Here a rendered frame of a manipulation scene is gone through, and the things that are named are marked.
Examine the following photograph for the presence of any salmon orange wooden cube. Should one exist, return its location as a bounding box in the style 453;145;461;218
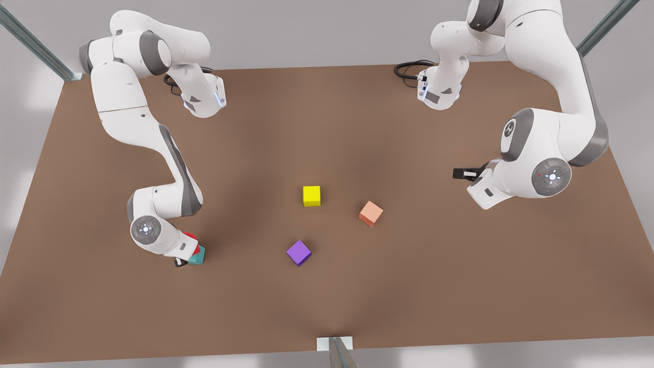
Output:
358;200;384;227

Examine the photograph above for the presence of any purple wooden cube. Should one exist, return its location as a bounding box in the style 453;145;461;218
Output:
286;240;312;267

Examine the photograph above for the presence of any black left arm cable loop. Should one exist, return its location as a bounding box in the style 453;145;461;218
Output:
394;60;436;88

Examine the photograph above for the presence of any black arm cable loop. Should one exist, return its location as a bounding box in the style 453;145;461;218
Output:
394;60;436;88
163;66;214;97

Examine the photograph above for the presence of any silver frame post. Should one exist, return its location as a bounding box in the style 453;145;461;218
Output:
316;336;359;368
0;4;83;82
576;0;640;57

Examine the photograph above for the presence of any black right arm cable loop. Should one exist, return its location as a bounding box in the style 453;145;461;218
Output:
163;66;214;97

